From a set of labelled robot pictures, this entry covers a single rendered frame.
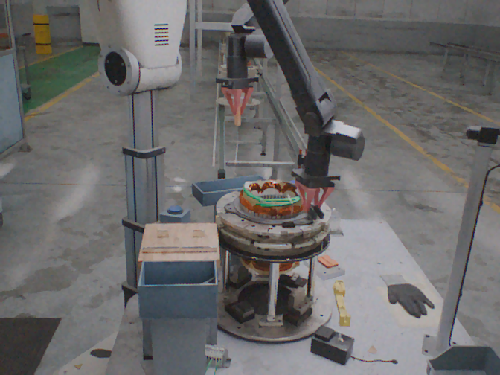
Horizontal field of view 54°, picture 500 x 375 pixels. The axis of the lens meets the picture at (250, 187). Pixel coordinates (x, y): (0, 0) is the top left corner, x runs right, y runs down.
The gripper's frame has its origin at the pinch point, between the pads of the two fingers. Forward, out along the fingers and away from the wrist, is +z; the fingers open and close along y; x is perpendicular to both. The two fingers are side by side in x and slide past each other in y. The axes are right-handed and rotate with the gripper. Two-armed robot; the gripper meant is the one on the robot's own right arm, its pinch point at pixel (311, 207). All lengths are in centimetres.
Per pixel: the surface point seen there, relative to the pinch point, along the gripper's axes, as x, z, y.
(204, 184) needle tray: 52, 13, -9
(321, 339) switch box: -7.6, 34.1, 2.9
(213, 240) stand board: 10.4, 11.1, -20.9
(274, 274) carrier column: 5.2, 20.6, -5.5
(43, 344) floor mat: 125, 119, -62
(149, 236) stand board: 18.3, 11.6, -35.5
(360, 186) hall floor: 262, 113, 228
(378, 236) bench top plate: 43, 38, 62
